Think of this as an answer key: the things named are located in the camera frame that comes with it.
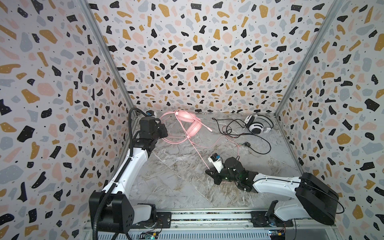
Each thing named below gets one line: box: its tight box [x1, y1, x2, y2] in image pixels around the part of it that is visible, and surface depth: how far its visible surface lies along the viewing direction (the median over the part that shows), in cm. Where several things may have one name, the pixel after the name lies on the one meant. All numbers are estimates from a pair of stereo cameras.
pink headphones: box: [159, 110, 203, 144], surface depth 76 cm
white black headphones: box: [243, 114, 274, 135], surface depth 110 cm
